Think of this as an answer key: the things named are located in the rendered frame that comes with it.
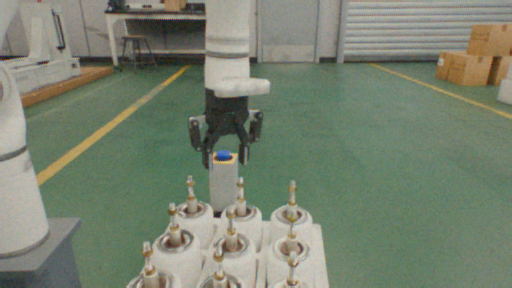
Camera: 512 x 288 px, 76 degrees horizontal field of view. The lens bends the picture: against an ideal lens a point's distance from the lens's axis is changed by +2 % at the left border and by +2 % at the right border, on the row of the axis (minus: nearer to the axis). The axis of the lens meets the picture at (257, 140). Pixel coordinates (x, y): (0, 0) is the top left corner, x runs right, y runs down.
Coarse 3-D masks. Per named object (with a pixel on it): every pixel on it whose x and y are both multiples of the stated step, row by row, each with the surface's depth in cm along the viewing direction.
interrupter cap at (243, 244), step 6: (240, 234) 68; (216, 240) 67; (222, 240) 67; (240, 240) 67; (246, 240) 67; (216, 246) 65; (222, 246) 65; (240, 246) 65; (246, 246) 65; (228, 252) 63; (234, 252) 63; (240, 252) 63; (246, 252) 64
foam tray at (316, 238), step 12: (168, 228) 83; (216, 228) 85; (264, 228) 83; (312, 228) 83; (264, 240) 78; (312, 240) 78; (204, 252) 74; (264, 252) 74; (204, 264) 71; (264, 264) 71; (324, 264) 71; (204, 276) 67; (264, 276) 67; (324, 276) 67
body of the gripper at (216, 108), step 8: (208, 88) 53; (208, 96) 54; (216, 96) 53; (240, 96) 53; (248, 96) 56; (208, 104) 54; (216, 104) 53; (224, 104) 53; (232, 104) 53; (240, 104) 54; (208, 112) 55; (216, 112) 55; (224, 112) 56; (232, 112) 57; (240, 112) 57; (248, 112) 58; (208, 120) 55; (216, 120) 56; (232, 120) 57; (232, 128) 58
